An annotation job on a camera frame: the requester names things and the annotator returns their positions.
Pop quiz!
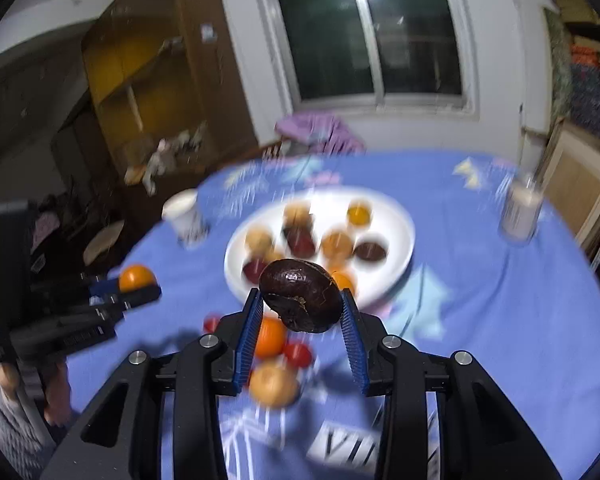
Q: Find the red cherry tomato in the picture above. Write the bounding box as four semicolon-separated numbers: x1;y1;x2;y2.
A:
283;341;313;370
204;314;221;334

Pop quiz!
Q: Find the dark red plum front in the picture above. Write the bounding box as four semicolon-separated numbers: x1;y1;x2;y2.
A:
242;258;268;285

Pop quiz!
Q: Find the dark red plum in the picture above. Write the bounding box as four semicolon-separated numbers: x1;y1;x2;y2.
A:
242;258;268;285
284;226;316;259

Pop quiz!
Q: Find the large tan round fruit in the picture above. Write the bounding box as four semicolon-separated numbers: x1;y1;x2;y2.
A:
245;226;274;257

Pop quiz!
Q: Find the tan onion-like fruit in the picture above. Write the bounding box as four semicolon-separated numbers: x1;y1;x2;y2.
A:
249;362;300;408

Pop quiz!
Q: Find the large orange mandarin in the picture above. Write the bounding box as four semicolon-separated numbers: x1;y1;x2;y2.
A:
254;316;287;360

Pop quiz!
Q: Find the dark purple mangosteen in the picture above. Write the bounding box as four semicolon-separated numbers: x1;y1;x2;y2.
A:
259;259;343;333

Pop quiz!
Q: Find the person's left hand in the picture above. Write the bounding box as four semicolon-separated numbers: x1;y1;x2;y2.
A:
0;362;74;479

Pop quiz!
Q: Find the yellow orange tomato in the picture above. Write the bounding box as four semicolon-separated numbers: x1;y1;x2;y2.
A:
118;264;157;292

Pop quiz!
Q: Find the white paper cup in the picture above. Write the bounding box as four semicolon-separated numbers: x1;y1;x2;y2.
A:
161;188;209;249

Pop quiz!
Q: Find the wooden cabinet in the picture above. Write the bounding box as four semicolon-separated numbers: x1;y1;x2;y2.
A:
49;0;259;187

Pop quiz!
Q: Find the orange mandarin on plate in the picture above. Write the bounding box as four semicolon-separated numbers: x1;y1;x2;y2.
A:
330;269;356;296

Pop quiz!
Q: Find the dark mangosteen on plate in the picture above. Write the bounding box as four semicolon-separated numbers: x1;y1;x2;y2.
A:
354;240;388;263

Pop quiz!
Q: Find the wooden chair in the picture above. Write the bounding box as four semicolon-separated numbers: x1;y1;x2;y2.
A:
218;139;292;169

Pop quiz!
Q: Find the white oval plate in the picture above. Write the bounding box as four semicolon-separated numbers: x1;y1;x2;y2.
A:
224;186;415;310

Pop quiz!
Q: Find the striped peach fruit plate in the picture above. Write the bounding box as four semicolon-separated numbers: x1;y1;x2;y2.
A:
321;230;354;261

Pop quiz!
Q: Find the white drink can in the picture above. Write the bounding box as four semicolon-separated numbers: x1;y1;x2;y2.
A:
500;174;544;243

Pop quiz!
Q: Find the small yellow tomato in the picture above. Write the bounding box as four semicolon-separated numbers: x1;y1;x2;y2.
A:
347;200;372;228

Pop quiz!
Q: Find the purple cloth on chair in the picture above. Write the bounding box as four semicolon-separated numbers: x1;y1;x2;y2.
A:
275;112;366;155

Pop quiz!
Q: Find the framed picture leaning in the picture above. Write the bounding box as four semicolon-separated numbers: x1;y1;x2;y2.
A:
538;119;600;266

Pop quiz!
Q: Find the aluminium sliding window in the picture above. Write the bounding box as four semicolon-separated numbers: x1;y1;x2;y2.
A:
259;0;478;117

